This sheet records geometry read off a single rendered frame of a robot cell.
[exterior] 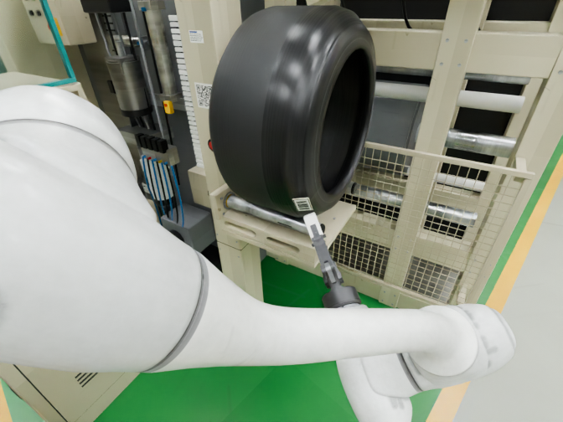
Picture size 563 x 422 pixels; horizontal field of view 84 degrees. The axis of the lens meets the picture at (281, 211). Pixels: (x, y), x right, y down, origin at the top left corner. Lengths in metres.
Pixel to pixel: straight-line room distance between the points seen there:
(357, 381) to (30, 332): 0.51
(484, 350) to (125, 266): 0.51
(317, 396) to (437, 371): 1.10
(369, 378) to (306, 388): 1.04
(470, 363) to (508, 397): 1.32
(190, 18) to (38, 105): 0.75
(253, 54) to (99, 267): 0.63
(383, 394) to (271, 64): 0.65
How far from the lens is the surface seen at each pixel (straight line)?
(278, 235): 0.96
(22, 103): 0.32
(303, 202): 0.77
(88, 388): 1.62
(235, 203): 1.03
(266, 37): 0.78
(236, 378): 1.67
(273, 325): 0.33
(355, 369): 0.62
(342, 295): 0.65
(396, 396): 0.62
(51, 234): 0.19
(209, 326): 0.25
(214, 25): 0.98
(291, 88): 0.68
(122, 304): 0.20
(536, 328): 2.21
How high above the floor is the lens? 1.47
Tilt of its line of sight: 35 degrees down
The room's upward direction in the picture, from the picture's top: 1 degrees counter-clockwise
